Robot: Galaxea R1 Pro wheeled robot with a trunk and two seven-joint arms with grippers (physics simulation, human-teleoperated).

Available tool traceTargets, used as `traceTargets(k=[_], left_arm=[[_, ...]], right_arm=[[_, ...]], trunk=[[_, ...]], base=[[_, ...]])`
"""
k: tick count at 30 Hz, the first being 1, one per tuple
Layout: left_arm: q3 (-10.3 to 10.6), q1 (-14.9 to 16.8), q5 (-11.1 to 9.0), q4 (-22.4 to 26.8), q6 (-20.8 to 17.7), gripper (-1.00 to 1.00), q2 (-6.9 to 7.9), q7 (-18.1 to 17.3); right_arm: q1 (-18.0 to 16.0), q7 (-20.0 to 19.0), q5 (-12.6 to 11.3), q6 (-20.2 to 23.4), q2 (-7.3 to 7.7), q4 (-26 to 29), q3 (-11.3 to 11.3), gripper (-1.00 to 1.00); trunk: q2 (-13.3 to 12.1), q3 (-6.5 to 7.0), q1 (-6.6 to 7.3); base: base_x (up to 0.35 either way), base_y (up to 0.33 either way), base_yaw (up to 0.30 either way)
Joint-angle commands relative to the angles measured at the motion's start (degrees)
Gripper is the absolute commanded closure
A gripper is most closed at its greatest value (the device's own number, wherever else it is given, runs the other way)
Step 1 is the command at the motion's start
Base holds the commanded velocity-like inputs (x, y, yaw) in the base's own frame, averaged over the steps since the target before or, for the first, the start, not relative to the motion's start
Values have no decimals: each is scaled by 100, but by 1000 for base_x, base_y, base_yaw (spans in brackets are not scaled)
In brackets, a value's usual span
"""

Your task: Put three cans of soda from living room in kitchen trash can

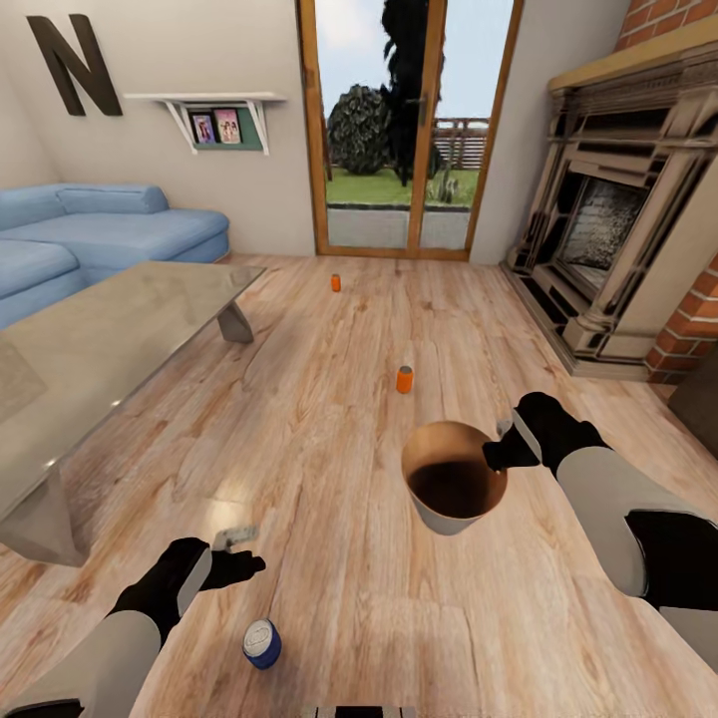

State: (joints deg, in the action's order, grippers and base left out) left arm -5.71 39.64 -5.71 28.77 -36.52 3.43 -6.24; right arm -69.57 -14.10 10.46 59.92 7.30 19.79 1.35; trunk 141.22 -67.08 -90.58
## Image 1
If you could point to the trash can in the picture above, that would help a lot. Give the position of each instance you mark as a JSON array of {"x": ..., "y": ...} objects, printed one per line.
[{"x": 448, "y": 477}]

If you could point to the sofa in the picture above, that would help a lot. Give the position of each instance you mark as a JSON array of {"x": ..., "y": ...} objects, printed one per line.
[{"x": 57, "y": 239}]

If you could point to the coffee table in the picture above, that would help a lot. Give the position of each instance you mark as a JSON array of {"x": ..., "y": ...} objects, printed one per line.
[{"x": 66, "y": 370}]

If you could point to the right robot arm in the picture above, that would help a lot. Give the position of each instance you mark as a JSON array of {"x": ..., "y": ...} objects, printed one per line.
[{"x": 650, "y": 542}]

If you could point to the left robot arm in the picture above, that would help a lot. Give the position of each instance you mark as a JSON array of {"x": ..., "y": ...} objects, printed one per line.
[{"x": 104, "y": 674}]

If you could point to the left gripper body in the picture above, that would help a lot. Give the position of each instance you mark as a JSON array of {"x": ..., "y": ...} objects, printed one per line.
[{"x": 236, "y": 567}]

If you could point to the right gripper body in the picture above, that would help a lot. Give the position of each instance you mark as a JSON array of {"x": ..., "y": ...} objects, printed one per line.
[{"x": 503, "y": 455}]

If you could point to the shelf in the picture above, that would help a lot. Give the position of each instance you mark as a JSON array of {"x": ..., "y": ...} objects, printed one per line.
[{"x": 250, "y": 116}]

